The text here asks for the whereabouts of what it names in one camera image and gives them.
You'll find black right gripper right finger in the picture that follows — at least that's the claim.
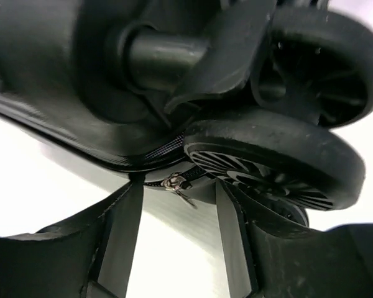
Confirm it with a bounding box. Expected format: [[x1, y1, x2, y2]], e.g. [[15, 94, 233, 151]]
[[216, 181, 373, 297]]

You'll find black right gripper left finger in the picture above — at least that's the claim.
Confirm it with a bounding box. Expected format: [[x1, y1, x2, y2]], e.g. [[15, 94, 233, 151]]
[[0, 181, 143, 297]]

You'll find black hard-shell suitcase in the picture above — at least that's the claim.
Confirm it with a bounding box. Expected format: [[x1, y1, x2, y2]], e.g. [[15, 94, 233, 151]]
[[0, 0, 373, 242]]

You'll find metal zipper pull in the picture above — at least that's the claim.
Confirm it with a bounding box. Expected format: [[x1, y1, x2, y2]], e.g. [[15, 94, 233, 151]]
[[161, 173, 197, 209]]

